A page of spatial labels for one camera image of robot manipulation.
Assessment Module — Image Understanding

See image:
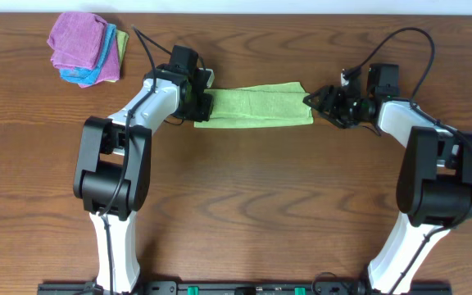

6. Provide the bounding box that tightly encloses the light green microfiber cloth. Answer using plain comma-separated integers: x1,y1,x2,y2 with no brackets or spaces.
194,82,313,129

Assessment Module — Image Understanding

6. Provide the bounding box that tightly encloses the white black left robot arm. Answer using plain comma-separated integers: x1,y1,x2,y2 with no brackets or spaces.
73,45,215,294

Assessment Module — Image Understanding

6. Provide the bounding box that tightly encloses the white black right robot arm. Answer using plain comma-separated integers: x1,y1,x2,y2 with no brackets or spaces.
303,63,472,294

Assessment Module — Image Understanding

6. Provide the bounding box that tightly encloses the lower purple folded cloth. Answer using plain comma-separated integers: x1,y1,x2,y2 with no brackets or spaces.
79,39,120,89

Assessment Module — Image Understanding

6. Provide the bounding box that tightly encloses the bottom green folded cloth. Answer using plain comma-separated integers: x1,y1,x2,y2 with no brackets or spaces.
116,30,129,70

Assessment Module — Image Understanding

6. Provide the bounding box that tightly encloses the blue folded cloth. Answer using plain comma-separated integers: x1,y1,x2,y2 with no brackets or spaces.
59,24,116,84

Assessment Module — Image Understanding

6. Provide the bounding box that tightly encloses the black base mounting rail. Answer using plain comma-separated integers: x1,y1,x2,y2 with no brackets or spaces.
37,281,453,295

